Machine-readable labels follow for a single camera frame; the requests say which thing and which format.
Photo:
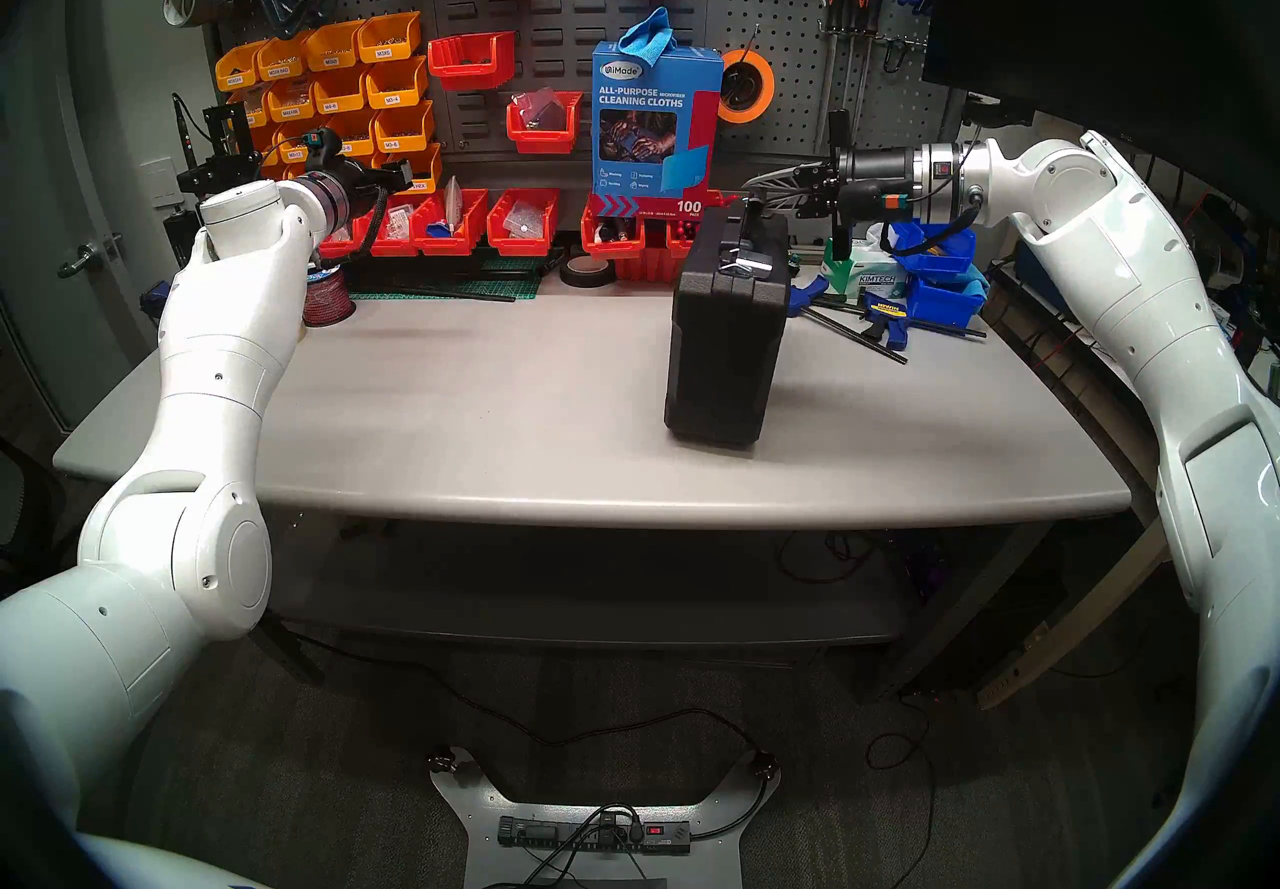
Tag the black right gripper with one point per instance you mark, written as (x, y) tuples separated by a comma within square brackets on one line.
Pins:
[(880, 177)]

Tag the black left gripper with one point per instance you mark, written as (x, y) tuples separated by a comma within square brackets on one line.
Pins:
[(365, 177)]

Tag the black plastic tool box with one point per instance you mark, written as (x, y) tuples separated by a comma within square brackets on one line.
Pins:
[(720, 357)]

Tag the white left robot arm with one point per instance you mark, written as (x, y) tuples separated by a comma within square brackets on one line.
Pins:
[(220, 327)]

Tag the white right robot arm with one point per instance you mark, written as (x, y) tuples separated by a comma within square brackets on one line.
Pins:
[(1150, 297)]

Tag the green white Kimtech tissue box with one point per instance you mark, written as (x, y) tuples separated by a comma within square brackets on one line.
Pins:
[(880, 282)]

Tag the blue cleaning cloths box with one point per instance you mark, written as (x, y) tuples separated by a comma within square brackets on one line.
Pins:
[(650, 97)]

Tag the yellow parts bin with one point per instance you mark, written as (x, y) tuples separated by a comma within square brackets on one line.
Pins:
[(272, 169), (340, 92), (390, 37), (350, 125), (425, 172), (335, 47), (283, 59), (296, 170), (240, 69), (298, 137), (258, 109), (270, 142), (397, 84), (290, 100), (403, 127)]

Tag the orange tape roll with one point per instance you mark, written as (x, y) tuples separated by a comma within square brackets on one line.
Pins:
[(768, 82)]

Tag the black metal fixture stand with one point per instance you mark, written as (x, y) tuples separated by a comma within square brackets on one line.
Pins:
[(225, 167)]

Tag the blue Irwin bar clamp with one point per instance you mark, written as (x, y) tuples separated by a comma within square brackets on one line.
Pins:
[(885, 312)]

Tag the green cutting mat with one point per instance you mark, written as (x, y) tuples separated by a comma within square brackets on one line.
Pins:
[(480, 282)]

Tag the large blue plastic bin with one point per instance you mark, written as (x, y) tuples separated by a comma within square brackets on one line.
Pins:
[(940, 262)]

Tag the maroon plastic bag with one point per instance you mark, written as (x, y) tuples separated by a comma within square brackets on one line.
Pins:
[(540, 109)]

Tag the blue microfiber cloth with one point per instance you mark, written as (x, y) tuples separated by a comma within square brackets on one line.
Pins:
[(650, 32)]

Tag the black tape roll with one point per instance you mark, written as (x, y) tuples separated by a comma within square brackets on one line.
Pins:
[(566, 277)]

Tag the blue bench vise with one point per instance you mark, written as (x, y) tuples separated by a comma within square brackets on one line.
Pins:
[(153, 300)]

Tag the dark grey pegboard panel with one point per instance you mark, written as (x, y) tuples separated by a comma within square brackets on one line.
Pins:
[(590, 17)]

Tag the wooden side table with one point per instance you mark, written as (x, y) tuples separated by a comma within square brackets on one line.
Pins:
[(1080, 617)]

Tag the black power strip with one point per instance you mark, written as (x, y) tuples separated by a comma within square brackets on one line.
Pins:
[(560, 834)]

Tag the white wall switch plate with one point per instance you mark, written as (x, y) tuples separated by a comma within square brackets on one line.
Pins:
[(160, 185)]

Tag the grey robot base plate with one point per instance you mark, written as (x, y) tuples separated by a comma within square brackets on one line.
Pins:
[(715, 862)]

